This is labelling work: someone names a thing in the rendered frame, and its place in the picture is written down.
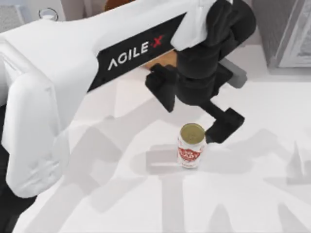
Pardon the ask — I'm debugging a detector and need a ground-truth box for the tan wooden board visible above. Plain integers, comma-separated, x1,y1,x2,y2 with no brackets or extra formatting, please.
142,50,178,71

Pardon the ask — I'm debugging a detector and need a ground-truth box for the red and white can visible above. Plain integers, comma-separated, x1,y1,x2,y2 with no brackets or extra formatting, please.
178,123,207,170

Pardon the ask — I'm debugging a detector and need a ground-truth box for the grey cabinet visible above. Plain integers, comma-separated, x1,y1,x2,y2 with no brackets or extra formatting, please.
252,0,311,71

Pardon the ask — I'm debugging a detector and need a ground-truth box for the clear glass cup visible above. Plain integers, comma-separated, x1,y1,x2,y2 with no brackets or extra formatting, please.
38,8,59,21

